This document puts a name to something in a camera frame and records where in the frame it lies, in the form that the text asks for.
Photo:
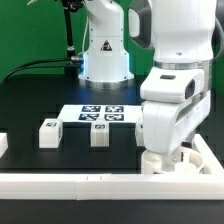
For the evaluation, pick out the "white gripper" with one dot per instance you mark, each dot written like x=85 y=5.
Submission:
x=166 y=125

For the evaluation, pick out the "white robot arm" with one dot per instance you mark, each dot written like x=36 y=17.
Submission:
x=179 y=31

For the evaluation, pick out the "white marker sheet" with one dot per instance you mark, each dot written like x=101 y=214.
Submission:
x=109 y=113

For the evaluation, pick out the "white U-shaped fence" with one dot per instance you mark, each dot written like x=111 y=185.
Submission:
x=206 y=186

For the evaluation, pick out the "white block at left edge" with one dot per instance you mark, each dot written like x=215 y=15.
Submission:
x=3 y=143

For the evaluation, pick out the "black camera stand pole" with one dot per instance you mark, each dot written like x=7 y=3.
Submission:
x=74 y=65

